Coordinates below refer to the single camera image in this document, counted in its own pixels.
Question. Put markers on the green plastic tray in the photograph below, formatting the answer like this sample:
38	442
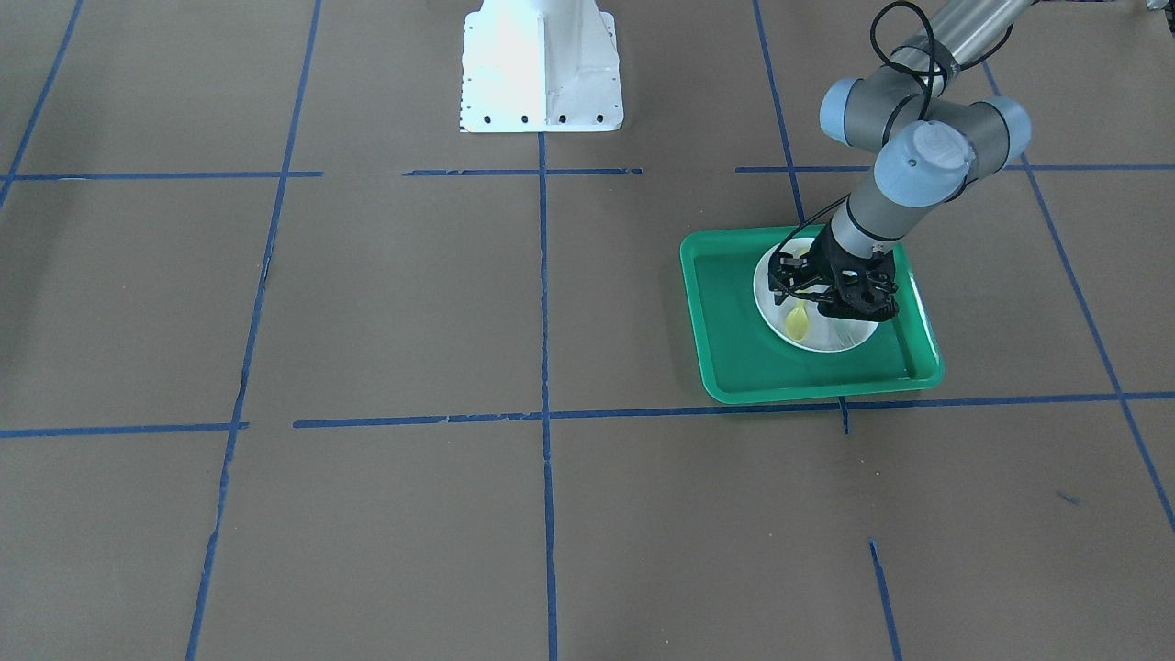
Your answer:
742	360

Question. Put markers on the yellow plastic spoon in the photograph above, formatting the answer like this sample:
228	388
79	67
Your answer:
796	325

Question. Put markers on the white round plate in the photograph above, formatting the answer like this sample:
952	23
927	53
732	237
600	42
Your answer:
827	335

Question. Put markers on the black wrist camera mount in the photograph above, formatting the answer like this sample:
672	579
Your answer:
865	291

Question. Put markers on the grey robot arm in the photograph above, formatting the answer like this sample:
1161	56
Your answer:
928	151

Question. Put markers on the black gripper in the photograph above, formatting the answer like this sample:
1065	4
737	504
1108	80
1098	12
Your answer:
829	261

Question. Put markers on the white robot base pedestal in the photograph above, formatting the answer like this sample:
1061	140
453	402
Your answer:
539	67

